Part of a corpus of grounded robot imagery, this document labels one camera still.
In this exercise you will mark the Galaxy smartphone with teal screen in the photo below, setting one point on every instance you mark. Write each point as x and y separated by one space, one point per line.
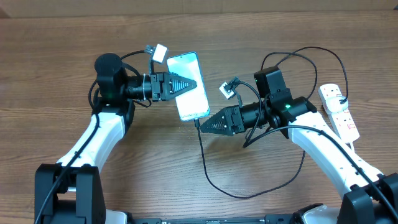
192 103

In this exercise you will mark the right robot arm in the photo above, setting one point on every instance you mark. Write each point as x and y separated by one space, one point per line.
368 196

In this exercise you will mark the white power strip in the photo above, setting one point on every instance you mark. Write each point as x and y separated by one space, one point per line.
342 122

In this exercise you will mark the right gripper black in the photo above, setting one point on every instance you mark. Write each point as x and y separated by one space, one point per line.
231 120

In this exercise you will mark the white charger plug adapter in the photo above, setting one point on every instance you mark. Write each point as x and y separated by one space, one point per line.
335 104

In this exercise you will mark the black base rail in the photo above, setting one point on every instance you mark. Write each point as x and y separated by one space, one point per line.
214 220

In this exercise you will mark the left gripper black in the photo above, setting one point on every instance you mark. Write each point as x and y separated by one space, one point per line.
162 91

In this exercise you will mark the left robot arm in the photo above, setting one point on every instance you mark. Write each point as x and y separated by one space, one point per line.
70 190

